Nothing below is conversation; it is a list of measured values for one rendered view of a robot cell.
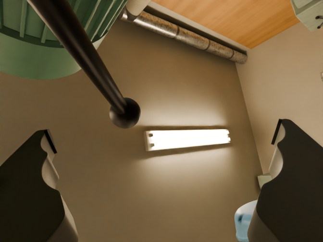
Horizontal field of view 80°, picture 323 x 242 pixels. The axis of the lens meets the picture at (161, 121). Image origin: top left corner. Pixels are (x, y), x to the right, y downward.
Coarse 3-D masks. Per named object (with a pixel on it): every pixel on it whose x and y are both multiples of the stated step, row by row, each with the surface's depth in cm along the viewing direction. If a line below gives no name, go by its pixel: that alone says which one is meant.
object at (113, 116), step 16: (32, 0) 7; (48, 0) 8; (64, 0) 8; (48, 16) 8; (64, 16) 8; (64, 32) 9; (80, 32) 10; (80, 48) 10; (80, 64) 12; (96, 64) 12; (96, 80) 13; (112, 80) 15; (112, 96) 16; (112, 112) 20; (128, 112) 20
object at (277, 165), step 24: (288, 120) 10; (288, 144) 9; (312, 144) 8; (288, 168) 7; (312, 168) 7; (264, 192) 7; (288, 192) 7; (312, 192) 6; (264, 216) 6; (288, 216) 6; (312, 216) 6; (264, 240) 6; (288, 240) 5; (312, 240) 5
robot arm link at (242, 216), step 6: (246, 204) 40; (252, 204) 39; (240, 210) 38; (246, 210) 37; (252, 210) 36; (240, 216) 36; (246, 216) 34; (240, 222) 35; (246, 222) 34; (240, 228) 35; (246, 228) 34; (240, 234) 35; (246, 234) 34; (240, 240) 35; (246, 240) 33
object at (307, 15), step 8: (296, 0) 161; (304, 0) 159; (312, 0) 163; (320, 0) 159; (296, 8) 172; (304, 8) 167; (312, 8) 165; (320, 8) 167; (296, 16) 173; (304, 16) 174; (312, 16) 176; (320, 16) 178; (304, 24) 187; (312, 24) 188; (320, 24) 190
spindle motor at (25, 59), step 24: (0, 0) 14; (24, 0) 14; (72, 0) 15; (96, 0) 16; (120, 0) 18; (0, 24) 16; (24, 24) 16; (96, 24) 19; (0, 48) 19; (24, 48) 19; (48, 48) 19; (96, 48) 26; (24, 72) 23; (48, 72) 24; (72, 72) 27
